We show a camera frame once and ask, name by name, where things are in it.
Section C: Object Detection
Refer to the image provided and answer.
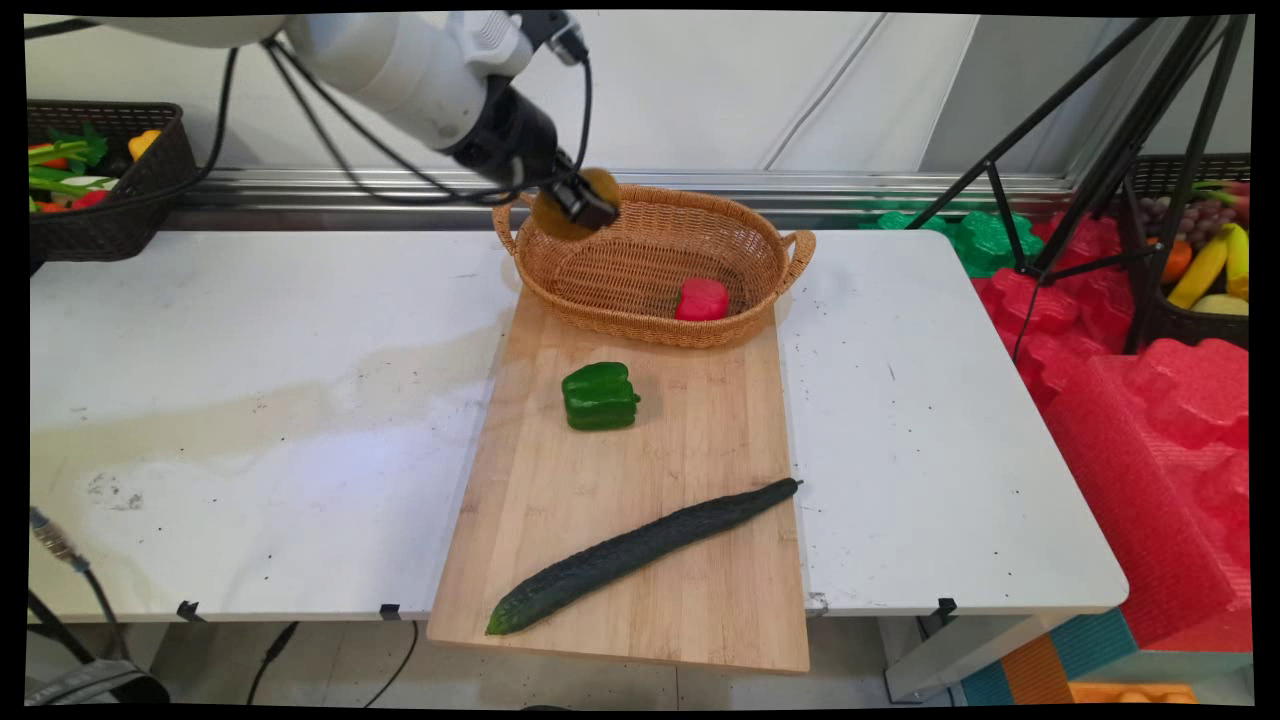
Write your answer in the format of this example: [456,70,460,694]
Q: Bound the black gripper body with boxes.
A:
[444,78,587,197]

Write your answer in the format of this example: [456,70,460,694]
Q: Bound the aluminium wall rail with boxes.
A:
[165,167,1077,233]

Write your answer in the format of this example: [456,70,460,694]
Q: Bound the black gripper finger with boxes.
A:
[558,175,620,230]

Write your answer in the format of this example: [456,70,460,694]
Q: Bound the black tripod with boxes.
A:
[905,15,1251,357]

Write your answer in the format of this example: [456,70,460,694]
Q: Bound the yellow toy banana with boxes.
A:
[1167,225,1230,310]

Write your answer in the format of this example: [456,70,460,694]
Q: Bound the cable with metal connector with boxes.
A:
[28,505,133,663]

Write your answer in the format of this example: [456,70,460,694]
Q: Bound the long dark green cucumber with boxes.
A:
[485,477,804,637]

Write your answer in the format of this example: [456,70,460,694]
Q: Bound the thick black floor cable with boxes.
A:
[245,621,301,706]

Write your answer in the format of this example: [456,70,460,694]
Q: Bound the green leafy toy vegetable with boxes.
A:
[30,123,110,197]

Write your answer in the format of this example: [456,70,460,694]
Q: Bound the black basket with toy fruit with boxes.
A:
[1125,153,1251,351]

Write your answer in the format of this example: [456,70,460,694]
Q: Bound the yellow toy bell pepper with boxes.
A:
[532,167,622,242]

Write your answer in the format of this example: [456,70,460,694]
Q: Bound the thin black floor cable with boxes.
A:
[362,620,420,708]

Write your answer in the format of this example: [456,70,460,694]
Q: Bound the red toy bell pepper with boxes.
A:
[674,277,731,323]

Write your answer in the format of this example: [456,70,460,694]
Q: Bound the woven wicker basket with handles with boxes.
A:
[492,183,817,350]

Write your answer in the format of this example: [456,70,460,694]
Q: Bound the large red foam block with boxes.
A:
[1044,338,1253,653]

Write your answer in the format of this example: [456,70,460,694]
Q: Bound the green foam block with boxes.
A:
[860,205,1046,280]

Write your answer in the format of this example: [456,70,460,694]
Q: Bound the black cable along basket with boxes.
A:
[30,45,242,273]

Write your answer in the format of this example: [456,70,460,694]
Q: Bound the wooden cutting board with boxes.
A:
[427,285,812,674]

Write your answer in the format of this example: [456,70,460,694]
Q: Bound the grey bag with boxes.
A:
[25,658,171,707]

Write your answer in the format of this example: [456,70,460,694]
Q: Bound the white table leg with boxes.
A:
[884,610,1053,704]

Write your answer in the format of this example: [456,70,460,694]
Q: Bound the teal and orange floor mat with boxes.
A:
[960,607,1142,706]

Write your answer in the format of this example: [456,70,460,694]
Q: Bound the black looping arm cable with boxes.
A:
[262,38,597,208]

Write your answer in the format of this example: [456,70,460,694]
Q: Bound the black basket with toy vegetables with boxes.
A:
[27,100,199,263]

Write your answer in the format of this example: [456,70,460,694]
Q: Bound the purple toy grapes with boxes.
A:
[1140,197,1237,247]

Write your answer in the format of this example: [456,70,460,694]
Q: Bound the green toy bell pepper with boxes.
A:
[561,361,642,432]

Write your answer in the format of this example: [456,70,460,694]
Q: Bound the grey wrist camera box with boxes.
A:
[450,10,588,68]

